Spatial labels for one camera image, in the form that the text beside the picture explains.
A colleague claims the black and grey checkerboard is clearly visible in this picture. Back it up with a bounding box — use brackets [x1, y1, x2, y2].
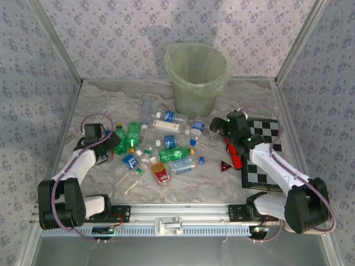
[240, 117, 285, 192]

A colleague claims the slotted grey cable tray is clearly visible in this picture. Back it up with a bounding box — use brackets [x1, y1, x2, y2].
[40, 223, 253, 237]

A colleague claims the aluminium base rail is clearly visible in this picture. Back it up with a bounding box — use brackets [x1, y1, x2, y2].
[31, 203, 281, 224]

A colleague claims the blue label bottle white cap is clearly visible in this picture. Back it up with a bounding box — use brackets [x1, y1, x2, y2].
[114, 149, 143, 180]

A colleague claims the left circuit board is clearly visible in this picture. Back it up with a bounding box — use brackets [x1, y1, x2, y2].
[92, 226, 116, 236]

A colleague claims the bluish clear bottle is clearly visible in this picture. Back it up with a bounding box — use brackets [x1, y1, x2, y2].
[139, 98, 155, 131]

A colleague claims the green lined trash bin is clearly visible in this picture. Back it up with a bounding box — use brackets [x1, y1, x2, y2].
[164, 41, 231, 98]

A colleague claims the white latch bracket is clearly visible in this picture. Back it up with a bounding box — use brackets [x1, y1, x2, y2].
[154, 217, 184, 236]

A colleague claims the clear bottle green cap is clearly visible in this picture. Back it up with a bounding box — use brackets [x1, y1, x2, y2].
[115, 163, 148, 196]

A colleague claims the red and black triangle sign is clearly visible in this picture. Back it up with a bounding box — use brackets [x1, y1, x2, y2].
[220, 159, 233, 174]

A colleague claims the green mesh waste bin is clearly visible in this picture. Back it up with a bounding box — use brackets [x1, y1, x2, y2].
[171, 79, 219, 118]

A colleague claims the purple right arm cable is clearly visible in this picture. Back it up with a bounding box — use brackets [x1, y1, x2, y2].
[241, 105, 338, 244]

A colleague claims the short blue label bottle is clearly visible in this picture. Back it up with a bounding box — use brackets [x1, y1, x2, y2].
[190, 119, 206, 136]

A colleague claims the red label bottle white cap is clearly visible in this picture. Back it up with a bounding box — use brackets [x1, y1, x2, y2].
[149, 156, 171, 186]

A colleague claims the aluminium frame post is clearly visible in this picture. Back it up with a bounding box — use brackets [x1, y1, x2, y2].
[273, 0, 331, 85]
[26, 0, 84, 85]

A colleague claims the aluminium frame side rail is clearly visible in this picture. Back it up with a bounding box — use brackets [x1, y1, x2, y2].
[37, 79, 84, 204]
[273, 81, 313, 196]

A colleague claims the red glitter tube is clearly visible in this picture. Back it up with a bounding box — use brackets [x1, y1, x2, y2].
[225, 137, 244, 170]

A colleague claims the grey oval pad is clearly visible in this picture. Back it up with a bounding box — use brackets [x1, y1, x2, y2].
[282, 220, 296, 234]

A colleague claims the clear bottle blue label blue cap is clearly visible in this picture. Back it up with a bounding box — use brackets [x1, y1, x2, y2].
[169, 156, 206, 176]

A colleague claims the clear bottle white barcode label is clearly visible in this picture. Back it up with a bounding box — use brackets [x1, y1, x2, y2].
[151, 118, 192, 135]

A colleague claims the small green label bottle white cap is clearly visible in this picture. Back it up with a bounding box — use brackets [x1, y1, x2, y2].
[140, 149, 153, 164]

